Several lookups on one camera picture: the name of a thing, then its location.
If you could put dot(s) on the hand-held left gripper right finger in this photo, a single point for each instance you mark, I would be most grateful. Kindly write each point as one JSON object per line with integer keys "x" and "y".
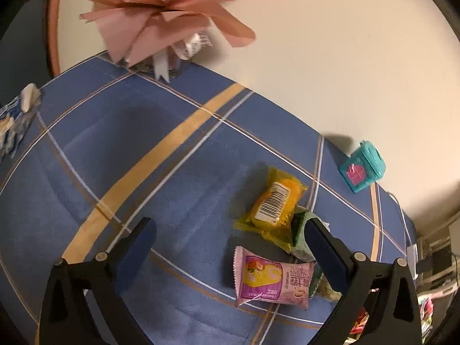
{"x": 330, "y": 258}

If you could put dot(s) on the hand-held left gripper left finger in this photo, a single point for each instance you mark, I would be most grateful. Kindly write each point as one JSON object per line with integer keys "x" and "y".
{"x": 134, "y": 255}

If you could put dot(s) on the pale green snack packet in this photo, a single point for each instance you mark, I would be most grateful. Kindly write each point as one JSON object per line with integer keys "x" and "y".
{"x": 325, "y": 290}

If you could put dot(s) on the pink and purple snack packet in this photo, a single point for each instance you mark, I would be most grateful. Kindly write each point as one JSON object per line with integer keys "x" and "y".
{"x": 269, "y": 276}

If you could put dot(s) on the yellow snack packet with barcode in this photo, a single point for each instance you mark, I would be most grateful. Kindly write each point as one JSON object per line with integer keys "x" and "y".
{"x": 276, "y": 201}

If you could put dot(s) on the white power strip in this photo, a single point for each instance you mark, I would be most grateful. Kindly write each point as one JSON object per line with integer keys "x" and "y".
{"x": 413, "y": 260}

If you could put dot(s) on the blue plaid tablecloth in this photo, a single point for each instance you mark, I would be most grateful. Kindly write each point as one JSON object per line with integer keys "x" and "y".
{"x": 72, "y": 187}

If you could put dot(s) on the small teal box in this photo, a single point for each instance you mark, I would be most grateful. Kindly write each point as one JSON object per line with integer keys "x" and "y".
{"x": 363, "y": 167}

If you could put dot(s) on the blue and white packet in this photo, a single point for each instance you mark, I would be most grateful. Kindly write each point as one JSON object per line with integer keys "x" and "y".
{"x": 14, "y": 125}

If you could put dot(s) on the pink paper flower bouquet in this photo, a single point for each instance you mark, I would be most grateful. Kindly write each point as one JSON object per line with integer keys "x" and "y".
{"x": 161, "y": 18}

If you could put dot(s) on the brown wooden frame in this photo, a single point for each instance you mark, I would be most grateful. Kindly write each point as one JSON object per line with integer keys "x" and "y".
{"x": 54, "y": 43}

